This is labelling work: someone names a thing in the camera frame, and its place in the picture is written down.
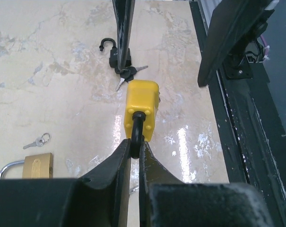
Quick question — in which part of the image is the yellow padlock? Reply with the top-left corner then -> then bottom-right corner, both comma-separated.
124,80 -> 160,159

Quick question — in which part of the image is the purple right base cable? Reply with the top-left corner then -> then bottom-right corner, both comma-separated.
260,34 -> 271,61

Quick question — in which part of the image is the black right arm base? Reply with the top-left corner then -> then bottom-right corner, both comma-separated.
223,21 -> 269,80

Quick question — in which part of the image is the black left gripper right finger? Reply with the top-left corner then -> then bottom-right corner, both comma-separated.
139,142 -> 273,227

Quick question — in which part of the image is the small silver key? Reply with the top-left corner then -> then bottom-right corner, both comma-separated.
23,133 -> 52,149

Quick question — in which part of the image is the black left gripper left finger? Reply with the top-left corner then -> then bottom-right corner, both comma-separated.
0,139 -> 131,227

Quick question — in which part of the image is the black padlock with keys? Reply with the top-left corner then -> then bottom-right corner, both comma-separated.
99,37 -> 149,92

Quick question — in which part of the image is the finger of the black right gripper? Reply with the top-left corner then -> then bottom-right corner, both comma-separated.
112,0 -> 135,71
198,0 -> 279,87

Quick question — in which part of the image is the brass padlock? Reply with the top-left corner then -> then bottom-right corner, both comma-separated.
0,153 -> 53,180

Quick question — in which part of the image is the aluminium frame rail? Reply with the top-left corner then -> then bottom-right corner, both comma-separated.
197,0 -> 221,33

